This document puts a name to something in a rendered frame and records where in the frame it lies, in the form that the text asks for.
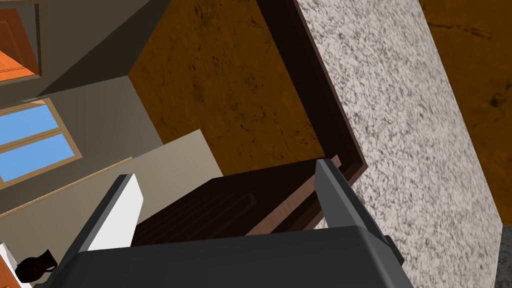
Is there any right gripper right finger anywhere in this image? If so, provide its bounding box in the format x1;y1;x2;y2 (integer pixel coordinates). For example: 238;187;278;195
314;158;387;239

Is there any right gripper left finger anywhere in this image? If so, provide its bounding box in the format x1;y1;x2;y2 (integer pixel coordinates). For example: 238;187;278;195
69;173;145;255

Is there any dark jug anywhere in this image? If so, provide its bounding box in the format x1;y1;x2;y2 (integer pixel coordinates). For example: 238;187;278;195
14;249;59;283

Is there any wood framed window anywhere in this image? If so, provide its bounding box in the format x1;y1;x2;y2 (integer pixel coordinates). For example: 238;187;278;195
0;97;84;191

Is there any dark brown cupboard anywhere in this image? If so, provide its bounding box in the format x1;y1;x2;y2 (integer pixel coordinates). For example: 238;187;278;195
255;0;369;232

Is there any orange door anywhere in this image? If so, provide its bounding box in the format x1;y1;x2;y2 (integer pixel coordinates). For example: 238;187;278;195
0;3;43;86

